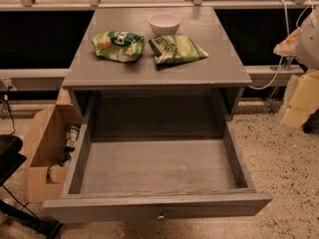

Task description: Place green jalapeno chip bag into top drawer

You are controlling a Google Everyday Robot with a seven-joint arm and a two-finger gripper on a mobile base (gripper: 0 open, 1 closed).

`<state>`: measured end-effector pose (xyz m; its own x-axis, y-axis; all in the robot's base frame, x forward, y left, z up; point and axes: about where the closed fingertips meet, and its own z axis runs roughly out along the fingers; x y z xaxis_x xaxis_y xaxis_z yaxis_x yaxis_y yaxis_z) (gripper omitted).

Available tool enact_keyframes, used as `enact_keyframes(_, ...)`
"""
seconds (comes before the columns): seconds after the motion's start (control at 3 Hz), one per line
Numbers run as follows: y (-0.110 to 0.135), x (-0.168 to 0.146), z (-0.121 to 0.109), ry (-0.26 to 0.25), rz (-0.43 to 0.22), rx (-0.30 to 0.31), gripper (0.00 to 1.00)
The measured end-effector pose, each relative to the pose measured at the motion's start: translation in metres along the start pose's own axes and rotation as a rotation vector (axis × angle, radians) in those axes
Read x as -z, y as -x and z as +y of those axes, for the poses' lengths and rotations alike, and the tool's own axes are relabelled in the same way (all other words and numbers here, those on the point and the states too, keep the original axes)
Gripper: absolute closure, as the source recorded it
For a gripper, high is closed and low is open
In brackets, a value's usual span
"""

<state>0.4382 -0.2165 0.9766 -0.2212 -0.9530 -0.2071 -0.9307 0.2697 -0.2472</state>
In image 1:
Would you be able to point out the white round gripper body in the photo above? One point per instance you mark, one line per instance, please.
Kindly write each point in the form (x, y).
(309, 47)

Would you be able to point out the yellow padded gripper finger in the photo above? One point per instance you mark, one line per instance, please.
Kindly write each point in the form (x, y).
(287, 48)
(300, 102)

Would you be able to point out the green jalapeno chip bag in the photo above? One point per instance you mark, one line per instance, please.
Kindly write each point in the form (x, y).
(175, 49)

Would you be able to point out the green chip bag dark logo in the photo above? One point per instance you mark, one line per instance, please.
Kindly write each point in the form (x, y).
(119, 46)

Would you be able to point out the open grey top drawer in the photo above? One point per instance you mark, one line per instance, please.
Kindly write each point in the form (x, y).
(131, 169)

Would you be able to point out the round metal drawer knob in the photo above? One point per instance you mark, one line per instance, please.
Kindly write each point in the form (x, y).
(161, 216)

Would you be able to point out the white ceramic bowl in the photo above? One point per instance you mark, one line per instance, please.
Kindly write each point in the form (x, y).
(164, 23)

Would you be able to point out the grey wooden cabinet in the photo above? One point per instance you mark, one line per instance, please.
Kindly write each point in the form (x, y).
(146, 90)

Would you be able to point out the white bottle in box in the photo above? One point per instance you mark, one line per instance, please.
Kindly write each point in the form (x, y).
(72, 136)

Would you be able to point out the open cardboard box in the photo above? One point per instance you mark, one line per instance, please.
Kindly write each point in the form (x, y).
(44, 147)

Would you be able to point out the black stand with cables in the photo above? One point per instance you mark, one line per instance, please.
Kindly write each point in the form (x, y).
(13, 191)

